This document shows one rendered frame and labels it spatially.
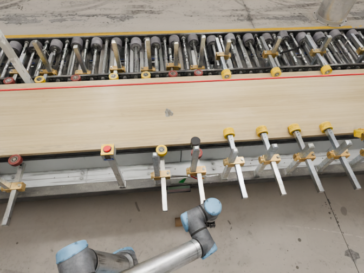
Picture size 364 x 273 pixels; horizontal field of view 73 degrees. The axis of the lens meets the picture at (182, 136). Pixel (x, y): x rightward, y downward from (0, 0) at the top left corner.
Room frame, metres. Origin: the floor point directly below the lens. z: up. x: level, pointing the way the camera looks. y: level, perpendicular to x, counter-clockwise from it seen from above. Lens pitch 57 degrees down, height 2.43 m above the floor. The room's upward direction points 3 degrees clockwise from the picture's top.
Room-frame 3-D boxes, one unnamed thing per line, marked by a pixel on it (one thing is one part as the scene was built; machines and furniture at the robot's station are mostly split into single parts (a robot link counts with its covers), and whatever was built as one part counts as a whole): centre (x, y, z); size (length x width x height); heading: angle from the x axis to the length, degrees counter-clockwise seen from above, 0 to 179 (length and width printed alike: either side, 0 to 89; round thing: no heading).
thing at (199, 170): (0.76, -0.11, 0.85); 0.14 x 0.06 x 0.05; 98
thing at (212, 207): (0.40, -0.18, 1.13); 0.10 x 0.09 x 0.12; 120
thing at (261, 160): (0.83, -0.61, 0.95); 0.14 x 0.06 x 0.05; 98
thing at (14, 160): (0.74, 1.13, 0.85); 0.08 x 0.08 x 0.11
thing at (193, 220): (0.34, -0.09, 1.14); 0.12 x 0.12 x 0.09; 30
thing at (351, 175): (0.90, -1.12, 0.95); 0.50 x 0.04 x 0.04; 8
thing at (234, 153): (0.79, -0.34, 0.87); 0.04 x 0.04 x 0.48; 8
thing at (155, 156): (0.72, 0.16, 0.89); 0.04 x 0.04 x 0.48; 8
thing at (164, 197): (0.69, 0.11, 0.82); 0.44 x 0.03 x 0.04; 8
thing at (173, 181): (0.73, -0.06, 0.75); 0.26 x 0.01 x 0.10; 98
